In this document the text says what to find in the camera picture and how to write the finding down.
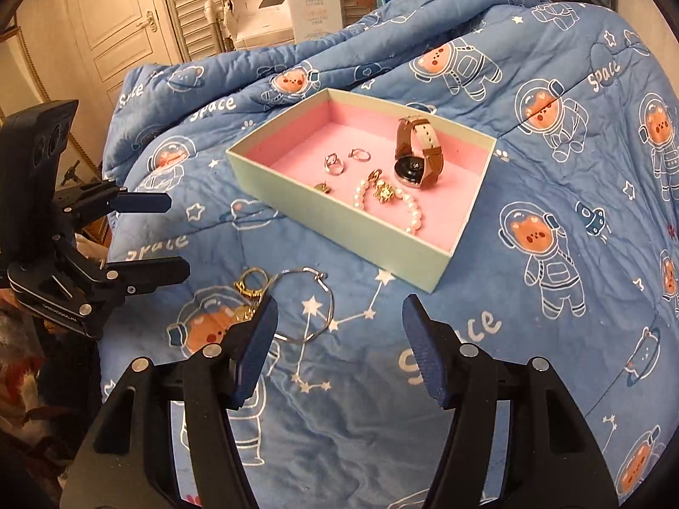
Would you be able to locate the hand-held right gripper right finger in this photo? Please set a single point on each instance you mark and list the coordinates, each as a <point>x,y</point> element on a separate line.
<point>424,350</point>

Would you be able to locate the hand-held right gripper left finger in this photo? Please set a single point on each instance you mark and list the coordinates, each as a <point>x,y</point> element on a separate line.
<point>257,350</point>

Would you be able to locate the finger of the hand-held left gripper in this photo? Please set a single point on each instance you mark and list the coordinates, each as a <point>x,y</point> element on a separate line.
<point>143,202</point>
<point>159,270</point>

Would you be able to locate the silver hoop bangle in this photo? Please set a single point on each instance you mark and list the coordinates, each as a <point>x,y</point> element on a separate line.
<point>333,323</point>

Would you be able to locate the mint green pink-lined box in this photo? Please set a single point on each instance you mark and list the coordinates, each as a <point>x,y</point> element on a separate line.
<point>318,215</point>

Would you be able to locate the gold charm pendant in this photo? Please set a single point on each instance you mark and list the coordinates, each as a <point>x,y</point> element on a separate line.
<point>383,191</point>

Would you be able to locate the small gold earring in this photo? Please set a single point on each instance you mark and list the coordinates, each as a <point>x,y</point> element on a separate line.
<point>322,186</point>

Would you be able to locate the blue astronaut printed blanket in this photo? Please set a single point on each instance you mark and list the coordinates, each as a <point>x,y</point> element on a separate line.
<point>530,328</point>

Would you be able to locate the white panelled door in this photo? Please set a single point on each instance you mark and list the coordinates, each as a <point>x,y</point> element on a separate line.
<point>106,37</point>

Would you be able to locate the patterned dark cloth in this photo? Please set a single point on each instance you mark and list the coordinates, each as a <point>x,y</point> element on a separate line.
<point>32,382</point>

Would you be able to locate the louvered closet door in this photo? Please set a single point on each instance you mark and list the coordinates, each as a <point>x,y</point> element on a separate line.
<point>185,10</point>

